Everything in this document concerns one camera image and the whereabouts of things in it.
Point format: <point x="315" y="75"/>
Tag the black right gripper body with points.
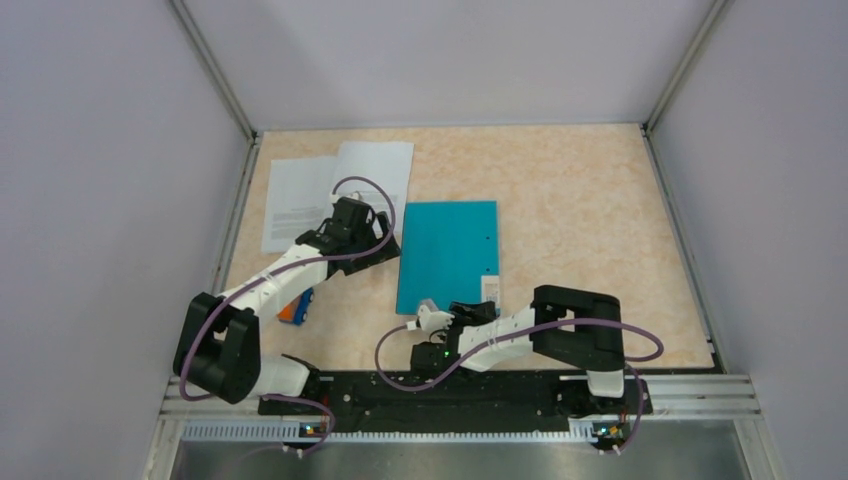
<point x="459" y="319"/>

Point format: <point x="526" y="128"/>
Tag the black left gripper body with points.
<point x="367" y="238"/>

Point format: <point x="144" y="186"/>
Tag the printed paper sheet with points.
<point x="296" y="200"/>
<point x="387" y="164"/>

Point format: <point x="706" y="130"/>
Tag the teal black file folder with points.
<point x="449" y="253"/>

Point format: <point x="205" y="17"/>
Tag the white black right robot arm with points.
<point x="575" y="327"/>

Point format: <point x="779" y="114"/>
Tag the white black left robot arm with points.
<point x="219" y="348"/>

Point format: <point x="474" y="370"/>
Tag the orange blue toy truck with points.
<point x="296" y="312"/>

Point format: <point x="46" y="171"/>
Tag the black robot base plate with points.
<point x="512" y="401"/>

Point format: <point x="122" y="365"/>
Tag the aluminium frame rail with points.
<point x="696" y="403"/>

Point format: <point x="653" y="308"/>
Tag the left aluminium corner post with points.
<point x="212" y="68"/>

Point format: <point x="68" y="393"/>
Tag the aluminium corner post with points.
<point x="687" y="62"/>
<point x="212" y="68"/>

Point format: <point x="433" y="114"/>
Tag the right aluminium corner post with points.
<point x="687" y="62"/>

